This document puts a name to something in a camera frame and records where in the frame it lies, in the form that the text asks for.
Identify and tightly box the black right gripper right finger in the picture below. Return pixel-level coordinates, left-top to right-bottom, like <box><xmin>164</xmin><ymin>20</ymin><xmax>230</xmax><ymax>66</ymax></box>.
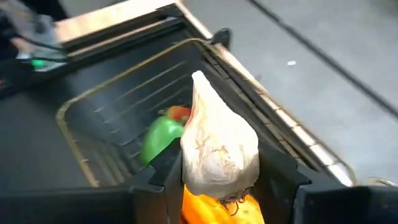
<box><xmin>251</xmin><ymin>141</ymin><xmax>398</xmax><ymax>224</ymax></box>

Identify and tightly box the white garlic bulb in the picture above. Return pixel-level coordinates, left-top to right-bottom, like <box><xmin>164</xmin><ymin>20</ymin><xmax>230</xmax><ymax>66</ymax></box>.
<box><xmin>180</xmin><ymin>70</ymin><xmax>261</xmax><ymax>215</ymax></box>

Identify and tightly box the green bell pepper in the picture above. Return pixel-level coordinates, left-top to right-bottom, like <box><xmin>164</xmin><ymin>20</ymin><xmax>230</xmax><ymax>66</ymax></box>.
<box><xmin>139</xmin><ymin>116</ymin><xmax>187</xmax><ymax>167</ymax></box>

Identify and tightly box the light wood table base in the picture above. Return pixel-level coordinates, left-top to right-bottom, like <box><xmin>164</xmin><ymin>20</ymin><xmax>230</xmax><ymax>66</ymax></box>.
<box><xmin>54</xmin><ymin>1</ymin><xmax>212</xmax><ymax>44</ymax></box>

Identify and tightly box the black frame bracket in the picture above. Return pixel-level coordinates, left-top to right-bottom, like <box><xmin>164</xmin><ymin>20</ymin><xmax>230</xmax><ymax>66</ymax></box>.
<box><xmin>211</xmin><ymin>27</ymin><xmax>233</xmax><ymax>49</ymax></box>

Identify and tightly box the large orange round vegetable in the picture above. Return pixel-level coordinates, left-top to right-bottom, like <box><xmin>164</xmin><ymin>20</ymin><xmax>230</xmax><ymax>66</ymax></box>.
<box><xmin>157</xmin><ymin>105</ymin><xmax>192</xmax><ymax>127</ymax></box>

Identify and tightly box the orange red plastic pumpkin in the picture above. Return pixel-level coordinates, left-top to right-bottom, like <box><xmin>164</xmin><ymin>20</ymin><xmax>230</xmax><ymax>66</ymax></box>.
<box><xmin>181</xmin><ymin>185</ymin><xmax>266</xmax><ymax>224</ymax></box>

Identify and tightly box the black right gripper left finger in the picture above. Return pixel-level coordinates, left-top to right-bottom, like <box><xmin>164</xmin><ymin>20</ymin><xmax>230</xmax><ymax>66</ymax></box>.
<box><xmin>0</xmin><ymin>138</ymin><xmax>185</xmax><ymax>224</ymax></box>

